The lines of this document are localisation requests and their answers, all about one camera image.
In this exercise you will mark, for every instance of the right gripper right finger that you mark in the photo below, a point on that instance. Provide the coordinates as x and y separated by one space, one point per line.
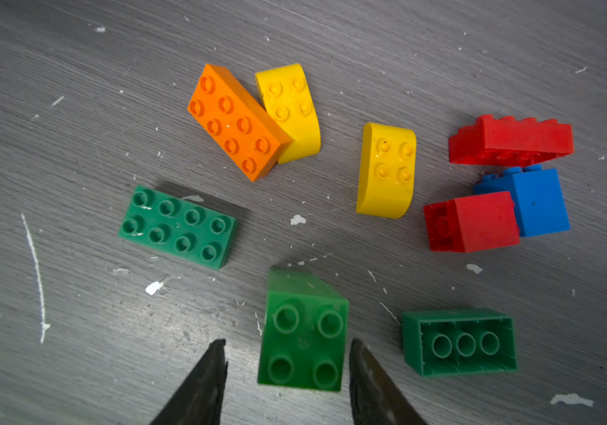
375 399

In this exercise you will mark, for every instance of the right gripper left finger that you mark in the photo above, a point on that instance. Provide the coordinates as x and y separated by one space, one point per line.
199 399

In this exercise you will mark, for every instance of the dark green upturned lego brick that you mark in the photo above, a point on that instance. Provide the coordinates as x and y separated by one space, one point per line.
455 342

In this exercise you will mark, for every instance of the light green square lego brick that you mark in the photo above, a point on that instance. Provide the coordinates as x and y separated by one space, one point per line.
304 336

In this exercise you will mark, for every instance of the dark green long lego brick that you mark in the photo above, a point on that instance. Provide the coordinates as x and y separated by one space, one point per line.
178 227

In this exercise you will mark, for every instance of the red square lego brick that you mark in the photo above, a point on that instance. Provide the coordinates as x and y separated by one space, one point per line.
475 223

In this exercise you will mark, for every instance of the yellow curved lego brick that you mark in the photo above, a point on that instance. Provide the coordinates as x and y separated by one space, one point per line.
285 94
387 171

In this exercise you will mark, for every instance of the blue square lego brick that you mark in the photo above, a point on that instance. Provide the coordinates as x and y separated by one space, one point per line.
539 205

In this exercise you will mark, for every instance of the red flat lego brick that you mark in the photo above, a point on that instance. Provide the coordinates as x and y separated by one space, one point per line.
510 142

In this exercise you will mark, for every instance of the orange long lego brick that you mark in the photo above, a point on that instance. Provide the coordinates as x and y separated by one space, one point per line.
237 122

